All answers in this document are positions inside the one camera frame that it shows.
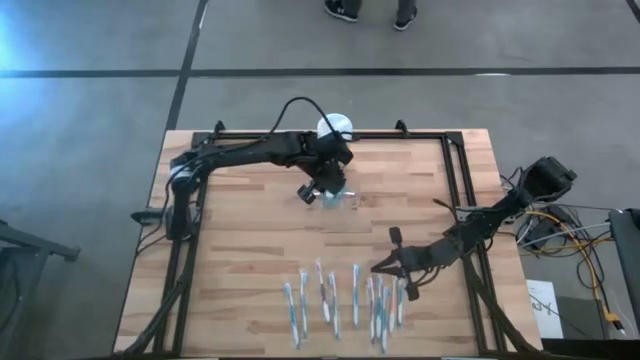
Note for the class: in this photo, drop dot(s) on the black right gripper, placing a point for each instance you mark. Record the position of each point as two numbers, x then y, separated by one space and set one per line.
425 260

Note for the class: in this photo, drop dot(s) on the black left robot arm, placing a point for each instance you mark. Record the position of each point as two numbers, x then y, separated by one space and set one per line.
240 152

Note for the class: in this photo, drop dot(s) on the white paper sheet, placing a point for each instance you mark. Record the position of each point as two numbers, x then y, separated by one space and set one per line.
542 310

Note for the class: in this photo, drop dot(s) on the black power adapter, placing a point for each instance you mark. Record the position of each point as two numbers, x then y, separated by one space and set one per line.
540 231

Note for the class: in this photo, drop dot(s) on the person's foot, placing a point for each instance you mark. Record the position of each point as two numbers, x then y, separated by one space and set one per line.
405 20
340 10

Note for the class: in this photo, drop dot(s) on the clear acrylic organizer box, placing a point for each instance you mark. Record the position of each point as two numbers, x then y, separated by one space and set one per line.
356 200

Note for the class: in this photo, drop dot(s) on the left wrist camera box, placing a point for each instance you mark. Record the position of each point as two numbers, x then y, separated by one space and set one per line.
336 149

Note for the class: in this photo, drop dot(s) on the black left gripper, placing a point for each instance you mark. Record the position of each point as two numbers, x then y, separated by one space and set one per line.
332 180

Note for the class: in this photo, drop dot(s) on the black metal stand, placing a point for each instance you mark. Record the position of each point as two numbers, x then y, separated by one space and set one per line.
30 242

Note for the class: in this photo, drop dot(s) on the black side bracket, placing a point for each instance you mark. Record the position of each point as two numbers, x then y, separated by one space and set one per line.
147 216

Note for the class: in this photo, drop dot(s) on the orange white toothbrush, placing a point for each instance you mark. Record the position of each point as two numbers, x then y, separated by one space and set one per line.
394 310

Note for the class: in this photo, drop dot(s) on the dark grey case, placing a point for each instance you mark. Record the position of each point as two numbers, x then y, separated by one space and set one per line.
627 260

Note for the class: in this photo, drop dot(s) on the small blue mouthwash bottle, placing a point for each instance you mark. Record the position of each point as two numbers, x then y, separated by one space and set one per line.
332 201

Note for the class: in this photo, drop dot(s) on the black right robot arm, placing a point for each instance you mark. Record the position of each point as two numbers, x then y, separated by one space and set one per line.
480 225

